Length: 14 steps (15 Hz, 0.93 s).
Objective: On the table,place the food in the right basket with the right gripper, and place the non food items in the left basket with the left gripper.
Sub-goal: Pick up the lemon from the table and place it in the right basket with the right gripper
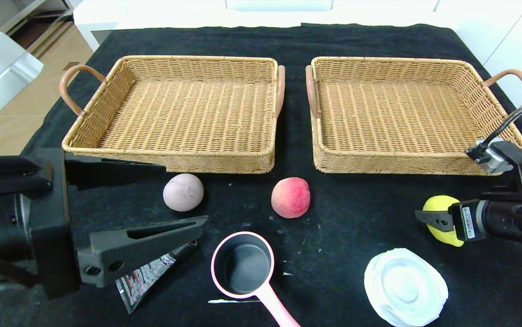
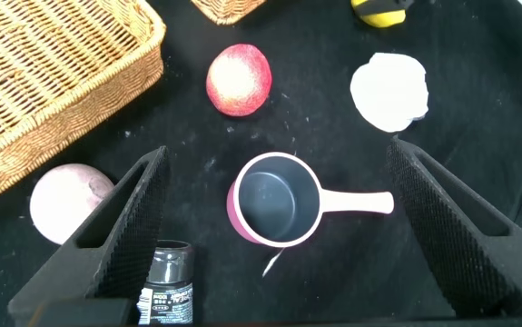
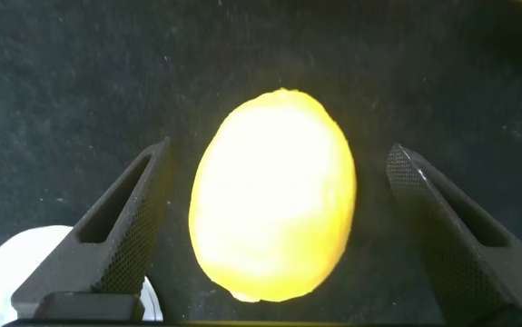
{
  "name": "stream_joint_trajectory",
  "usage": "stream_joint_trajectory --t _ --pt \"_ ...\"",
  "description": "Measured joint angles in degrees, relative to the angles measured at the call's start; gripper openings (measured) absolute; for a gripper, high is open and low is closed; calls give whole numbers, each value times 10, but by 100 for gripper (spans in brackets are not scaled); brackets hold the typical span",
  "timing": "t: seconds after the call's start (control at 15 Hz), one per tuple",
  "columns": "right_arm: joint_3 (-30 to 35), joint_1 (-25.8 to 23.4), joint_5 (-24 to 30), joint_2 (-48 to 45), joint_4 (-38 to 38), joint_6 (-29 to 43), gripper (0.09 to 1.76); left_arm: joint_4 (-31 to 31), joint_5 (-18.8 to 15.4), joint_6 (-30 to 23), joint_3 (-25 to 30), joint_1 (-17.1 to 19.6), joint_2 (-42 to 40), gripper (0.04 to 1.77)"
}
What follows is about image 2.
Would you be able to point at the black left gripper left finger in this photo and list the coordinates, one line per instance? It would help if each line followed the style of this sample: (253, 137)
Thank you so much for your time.
(106, 259)

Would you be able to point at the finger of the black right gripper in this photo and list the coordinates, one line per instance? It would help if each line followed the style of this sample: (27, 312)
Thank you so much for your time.
(381, 6)

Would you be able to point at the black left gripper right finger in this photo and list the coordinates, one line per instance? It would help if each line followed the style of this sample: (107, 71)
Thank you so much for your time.
(465, 254)

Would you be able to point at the yellow lemon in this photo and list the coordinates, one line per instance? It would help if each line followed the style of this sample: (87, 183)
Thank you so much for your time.
(381, 20)

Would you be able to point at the red peach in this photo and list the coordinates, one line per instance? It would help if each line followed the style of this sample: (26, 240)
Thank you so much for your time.
(238, 79)

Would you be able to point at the large wicker basket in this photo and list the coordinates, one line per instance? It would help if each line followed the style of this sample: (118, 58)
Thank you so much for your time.
(47, 77)

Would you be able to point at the black tube with printed label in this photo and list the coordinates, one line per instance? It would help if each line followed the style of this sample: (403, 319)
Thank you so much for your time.
(170, 281)

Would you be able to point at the pale purple egg-shaped ball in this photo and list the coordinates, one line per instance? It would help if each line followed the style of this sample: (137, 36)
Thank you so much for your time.
(61, 200)

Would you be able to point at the black tablecloth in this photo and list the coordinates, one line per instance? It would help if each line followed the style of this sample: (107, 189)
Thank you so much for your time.
(315, 68)

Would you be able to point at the long white paper sliver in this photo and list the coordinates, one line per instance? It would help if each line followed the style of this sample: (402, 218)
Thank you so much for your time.
(273, 263)

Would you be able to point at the pink saucepan with dark inside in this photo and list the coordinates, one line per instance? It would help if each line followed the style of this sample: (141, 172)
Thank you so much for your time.
(265, 200)

